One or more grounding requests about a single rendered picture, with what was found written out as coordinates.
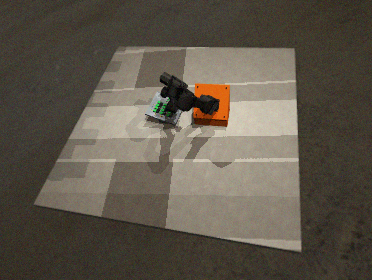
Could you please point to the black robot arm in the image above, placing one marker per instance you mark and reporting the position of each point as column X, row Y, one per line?
column 206, row 103

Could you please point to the light grey switch panel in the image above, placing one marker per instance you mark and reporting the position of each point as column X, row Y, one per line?
column 157, row 110

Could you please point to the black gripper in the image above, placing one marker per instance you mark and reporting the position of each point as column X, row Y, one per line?
column 170, row 107

